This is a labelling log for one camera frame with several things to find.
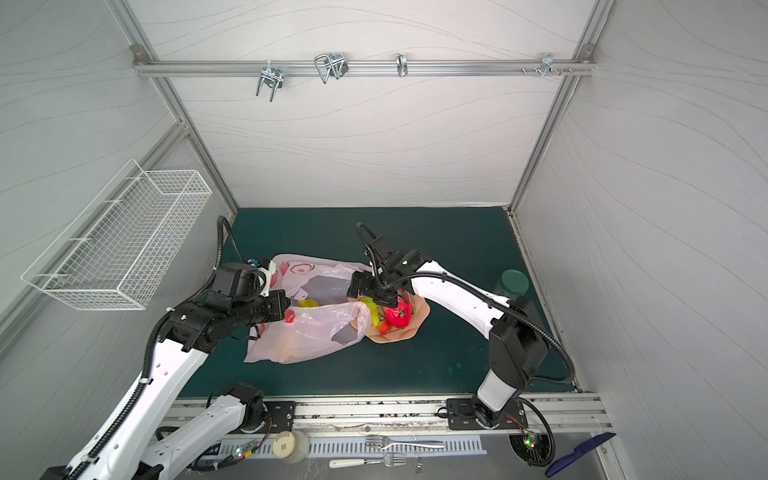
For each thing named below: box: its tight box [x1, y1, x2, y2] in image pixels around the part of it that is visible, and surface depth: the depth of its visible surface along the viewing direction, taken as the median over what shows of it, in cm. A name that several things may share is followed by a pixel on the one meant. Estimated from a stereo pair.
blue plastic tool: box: [545, 432, 617, 478], surface depth 71 cm
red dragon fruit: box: [384, 289, 416, 329], surface depth 86 cm
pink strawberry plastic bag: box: [244, 253, 372, 365], surface depth 75 cm
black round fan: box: [508, 433, 551, 467], surface depth 73 cm
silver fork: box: [365, 434, 445, 450], surface depth 72 cm
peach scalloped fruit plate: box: [366, 294, 431, 343], surface depth 87 cm
